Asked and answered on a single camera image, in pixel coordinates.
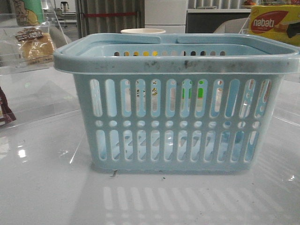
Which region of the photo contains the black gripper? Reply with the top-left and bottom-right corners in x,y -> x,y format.
286,22 -> 300,38

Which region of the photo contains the packaged bread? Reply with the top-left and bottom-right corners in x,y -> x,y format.
15,27 -> 56,65

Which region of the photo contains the light blue plastic basket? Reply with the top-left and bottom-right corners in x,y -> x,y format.
53,33 -> 300,173

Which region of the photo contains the yellow nabati wafer box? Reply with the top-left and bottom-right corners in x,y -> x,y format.
247,5 -> 300,46

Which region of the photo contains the white drawer cabinet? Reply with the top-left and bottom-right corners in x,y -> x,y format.
144,0 -> 188,33

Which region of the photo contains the white paper cup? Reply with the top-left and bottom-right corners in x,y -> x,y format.
120,28 -> 166,35

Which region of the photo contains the green cartoon snack package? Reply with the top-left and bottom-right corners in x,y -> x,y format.
12,0 -> 45,26

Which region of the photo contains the clear acrylic shelf left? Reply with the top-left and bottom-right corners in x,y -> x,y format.
0,15 -> 79,131

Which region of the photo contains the dark red snack packet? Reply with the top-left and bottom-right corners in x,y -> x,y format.
0,88 -> 16,126

